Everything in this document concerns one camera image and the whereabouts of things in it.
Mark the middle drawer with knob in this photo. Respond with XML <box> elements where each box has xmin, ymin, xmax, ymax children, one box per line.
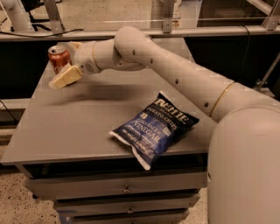
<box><xmin>54</xmin><ymin>192</ymin><xmax>200</xmax><ymax>217</ymax></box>

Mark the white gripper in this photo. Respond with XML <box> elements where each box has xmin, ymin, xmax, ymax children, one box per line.
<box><xmin>48</xmin><ymin>41</ymin><xmax>101</xmax><ymax>89</ymax></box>

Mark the red coke can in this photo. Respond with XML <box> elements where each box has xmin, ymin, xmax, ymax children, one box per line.
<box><xmin>48</xmin><ymin>45</ymin><xmax>72</xmax><ymax>74</ymax></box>

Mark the white pipe leg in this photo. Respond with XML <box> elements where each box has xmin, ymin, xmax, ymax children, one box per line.
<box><xmin>0</xmin><ymin>0</ymin><xmax>34</xmax><ymax>32</ymax></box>

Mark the grey drawer cabinet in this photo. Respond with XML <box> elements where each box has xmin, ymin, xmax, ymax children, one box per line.
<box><xmin>0</xmin><ymin>37</ymin><xmax>218</xmax><ymax>224</ymax></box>

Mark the metal bracket post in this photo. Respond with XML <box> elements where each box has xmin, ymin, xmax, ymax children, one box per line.
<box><xmin>163</xmin><ymin>0</ymin><xmax>174</xmax><ymax>33</ymax></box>

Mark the black cable on rail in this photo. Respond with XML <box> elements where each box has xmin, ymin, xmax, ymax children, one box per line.
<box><xmin>0</xmin><ymin>28</ymin><xmax>85</xmax><ymax>39</ymax></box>

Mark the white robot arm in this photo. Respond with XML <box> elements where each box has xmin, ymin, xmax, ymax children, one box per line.
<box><xmin>49</xmin><ymin>26</ymin><xmax>280</xmax><ymax>224</ymax></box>

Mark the blue potato chips bag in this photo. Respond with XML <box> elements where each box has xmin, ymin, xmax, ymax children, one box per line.
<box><xmin>109</xmin><ymin>91</ymin><xmax>200</xmax><ymax>171</ymax></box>

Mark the top drawer with knob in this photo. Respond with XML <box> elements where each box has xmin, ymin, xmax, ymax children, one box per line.
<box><xmin>25</xmin><ymin>170</ymin><xmax>207</xmax><ymax>200</ymax></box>

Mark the drawer with knob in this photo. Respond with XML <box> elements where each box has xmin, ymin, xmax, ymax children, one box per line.
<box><xmin>54</xmin><ymin>192</ymin><xmax>200</xmax><ymax>217</ymax></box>
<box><xmin>25</xmin><ymin>170</ymin><xmax>207</xmax><ymax>200</ymax></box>

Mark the bottom drawer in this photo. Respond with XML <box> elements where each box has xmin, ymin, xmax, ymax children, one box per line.
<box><xmin>70</xmin><ymin>209</ymin><xmax>189</xmax><ymax>224</ymax></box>

